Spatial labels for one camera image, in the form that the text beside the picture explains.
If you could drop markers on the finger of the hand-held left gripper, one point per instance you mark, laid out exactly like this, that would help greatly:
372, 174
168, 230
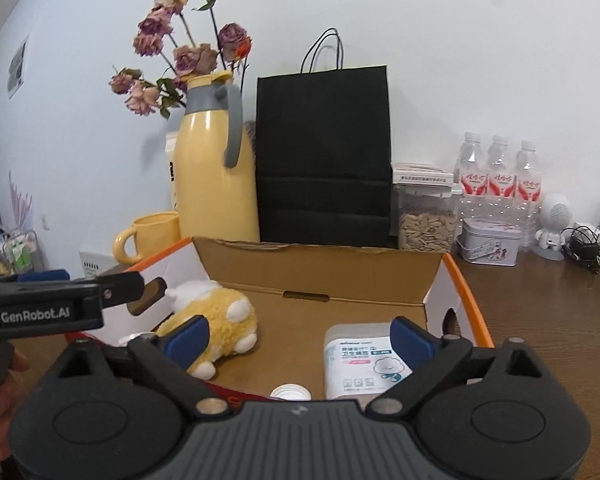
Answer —
42, 275
122, 287

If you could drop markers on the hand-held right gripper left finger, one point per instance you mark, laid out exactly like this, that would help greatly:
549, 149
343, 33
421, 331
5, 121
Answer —
187, 340

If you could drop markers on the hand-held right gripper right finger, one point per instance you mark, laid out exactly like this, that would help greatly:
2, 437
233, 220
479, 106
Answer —
410, 340

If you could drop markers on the orange cardboard box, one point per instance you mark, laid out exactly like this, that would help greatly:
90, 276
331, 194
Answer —
330, 270

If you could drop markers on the large white bottle cap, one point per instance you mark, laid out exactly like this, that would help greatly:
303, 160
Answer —
290, 392

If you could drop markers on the white vented appliance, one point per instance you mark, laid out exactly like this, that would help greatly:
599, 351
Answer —
97, 260

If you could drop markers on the yellow white plush toy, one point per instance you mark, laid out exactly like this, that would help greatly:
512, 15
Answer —
220, 315

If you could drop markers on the yellow mug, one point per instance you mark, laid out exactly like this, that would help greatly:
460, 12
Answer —
155, 240

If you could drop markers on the white cotton swab box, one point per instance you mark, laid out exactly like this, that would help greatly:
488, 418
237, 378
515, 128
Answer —
350, 360

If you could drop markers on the clear seed container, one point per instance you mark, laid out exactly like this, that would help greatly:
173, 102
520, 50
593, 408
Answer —
425, 225

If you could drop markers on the printed tin box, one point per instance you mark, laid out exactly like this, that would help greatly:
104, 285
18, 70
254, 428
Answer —
487, 245

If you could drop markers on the white carton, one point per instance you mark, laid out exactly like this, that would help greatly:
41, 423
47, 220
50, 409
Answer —
171, 170

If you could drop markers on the yellow thermos jug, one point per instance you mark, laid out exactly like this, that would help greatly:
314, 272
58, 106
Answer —
210, 185

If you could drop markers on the flat pink white box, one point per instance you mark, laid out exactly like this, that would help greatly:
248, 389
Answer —
420, 172

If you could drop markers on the clear water bottle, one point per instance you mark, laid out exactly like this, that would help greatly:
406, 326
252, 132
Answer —
471, 160
527, 170
500, 162

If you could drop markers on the white robot figure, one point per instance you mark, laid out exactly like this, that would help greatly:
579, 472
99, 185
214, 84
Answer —
555, 215

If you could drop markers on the black paper bag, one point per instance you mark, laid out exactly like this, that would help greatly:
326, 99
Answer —
325, 160

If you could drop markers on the dried pink flower bouquet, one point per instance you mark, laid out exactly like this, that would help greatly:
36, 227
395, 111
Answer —
196, 57

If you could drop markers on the purple wall sticker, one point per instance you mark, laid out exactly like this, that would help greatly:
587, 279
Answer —
22, 205

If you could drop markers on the framed wall picture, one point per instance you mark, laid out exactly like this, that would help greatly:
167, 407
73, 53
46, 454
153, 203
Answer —
17, 67

